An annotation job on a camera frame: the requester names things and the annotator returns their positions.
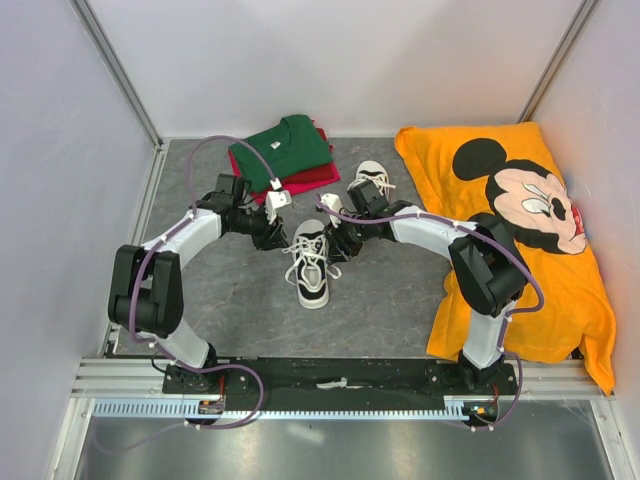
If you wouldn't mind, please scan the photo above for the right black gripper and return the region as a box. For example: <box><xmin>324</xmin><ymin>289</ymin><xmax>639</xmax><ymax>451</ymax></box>
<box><xmin>322</xmin><ymin>213</ymin><xmax>372</xmax><ymax>266</ymax></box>

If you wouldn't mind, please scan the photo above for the black white sneaker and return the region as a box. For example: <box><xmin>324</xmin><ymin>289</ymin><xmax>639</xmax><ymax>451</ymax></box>
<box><xmin>347</xmin><ymin>160</ymin><xmax>396</xmax><ymax>198</ymax></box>
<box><xmin>291</xmin><ymin>219</ymin><xmax>329</xmax><ymax>310</ymax></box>

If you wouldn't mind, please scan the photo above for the white shoelace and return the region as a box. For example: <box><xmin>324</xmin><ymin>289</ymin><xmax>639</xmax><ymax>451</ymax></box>
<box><xmin>282</xmin><ymin>234</ymin><xmax>342</xmax><ymax>292</ymax></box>

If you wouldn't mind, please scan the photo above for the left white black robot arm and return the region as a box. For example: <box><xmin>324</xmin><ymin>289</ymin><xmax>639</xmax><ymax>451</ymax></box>
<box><xmin>107</xmin><ymin>174</ymin><xmax>291</xmax><ymax>393</ymax></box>

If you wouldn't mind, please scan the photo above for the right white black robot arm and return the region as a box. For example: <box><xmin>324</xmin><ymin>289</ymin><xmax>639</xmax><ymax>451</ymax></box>
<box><xmin>318</xmin><ymin>180</ymin><xmax>530</xmax><ymax>394</ymax></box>

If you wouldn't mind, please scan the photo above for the pink folded t-shirt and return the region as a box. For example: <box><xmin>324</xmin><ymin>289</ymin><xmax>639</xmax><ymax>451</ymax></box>
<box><xmin>251</xmin><ymin>177</ymin><xmax>340</xmax><ymax>205</ymax></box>

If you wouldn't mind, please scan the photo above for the black white sneaker tied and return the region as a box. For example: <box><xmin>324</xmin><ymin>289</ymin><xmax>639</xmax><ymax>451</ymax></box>
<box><xmin>347</xmin><ymin>160</ymin><xmax>396</xmax><ymax>198</ymax></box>

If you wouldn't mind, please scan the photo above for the green folded t-shirt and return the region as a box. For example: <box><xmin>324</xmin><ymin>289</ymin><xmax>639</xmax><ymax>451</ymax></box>
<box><xmin>229</xmin><ymin>114</ymin><xmax>332</xmax><ymax>194</ymax></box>

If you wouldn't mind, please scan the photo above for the orange Mickey Mouse pillow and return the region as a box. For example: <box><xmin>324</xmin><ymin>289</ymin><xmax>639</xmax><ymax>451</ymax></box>
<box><xmin>395</xmin><ymin>122</ymin><xmax>616</xmax><ymax>394</ymax></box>

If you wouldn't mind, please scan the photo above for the white tape scrap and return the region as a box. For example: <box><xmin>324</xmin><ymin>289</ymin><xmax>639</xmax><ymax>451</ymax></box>
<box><xmin>316</xmin><ymin>377</ymin><xmax>365</xmax><ymax>391</ymax></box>

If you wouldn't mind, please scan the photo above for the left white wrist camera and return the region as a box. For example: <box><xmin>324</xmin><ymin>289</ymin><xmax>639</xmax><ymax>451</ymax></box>
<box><xmin>264</xmin><ymin>190</ymin><xmax>292</xmax><ymax>224</ymax></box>

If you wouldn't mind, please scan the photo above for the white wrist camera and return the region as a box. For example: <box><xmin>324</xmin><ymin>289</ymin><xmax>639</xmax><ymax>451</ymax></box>
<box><xmin>317</xmin><ymin>193</ymin><xmax>343</xmax><ymax>227</ymax></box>
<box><xmin>264</xmin><ymin>190</ymin><xmax>292</xmax><ymax>224</ymax></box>

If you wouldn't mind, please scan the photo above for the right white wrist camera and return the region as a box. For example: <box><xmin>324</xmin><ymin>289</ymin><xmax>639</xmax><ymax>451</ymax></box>
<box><xmin>317</xmin><ymin>193</ymin><xmax>343</xmax><ymax>227</ymax></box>

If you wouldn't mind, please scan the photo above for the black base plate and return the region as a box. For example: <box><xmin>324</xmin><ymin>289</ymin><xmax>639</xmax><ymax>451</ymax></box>
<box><xmin>162</xmin><ymin>355</ymin><xmax>521</xmax><ymax>414</ymax></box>

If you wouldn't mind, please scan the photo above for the grey slotted cable duct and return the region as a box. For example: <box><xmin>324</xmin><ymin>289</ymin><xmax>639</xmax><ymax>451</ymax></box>
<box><xmin>93</xmin><ymin>399</ymin><xmax>500</xmax><ymax>421</ymax></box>

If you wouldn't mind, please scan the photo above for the left aluminium corner post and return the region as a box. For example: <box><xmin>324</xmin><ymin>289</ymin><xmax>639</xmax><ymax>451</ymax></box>
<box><xmin>69</xmin><ymin>0</ymin><xmax>164</xmax><ymax>149</ymax></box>

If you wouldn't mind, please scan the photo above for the aluminium corner post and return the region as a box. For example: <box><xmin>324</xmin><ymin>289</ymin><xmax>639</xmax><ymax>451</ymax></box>
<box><xmin>517</xmin><ymin>0</ymin><xmax>602</xmax><ymax>123</ymax></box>
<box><xmin>69</xmin><ymin>0</ymin><xmax>164</xmax><ymax>149</ymax></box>

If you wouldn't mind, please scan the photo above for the right aluminium corner post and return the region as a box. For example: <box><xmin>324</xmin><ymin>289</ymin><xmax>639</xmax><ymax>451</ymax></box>
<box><xmin>517</xmin><ymin>0</ymin><xmax>602</xmax><ymax>123</ymax></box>

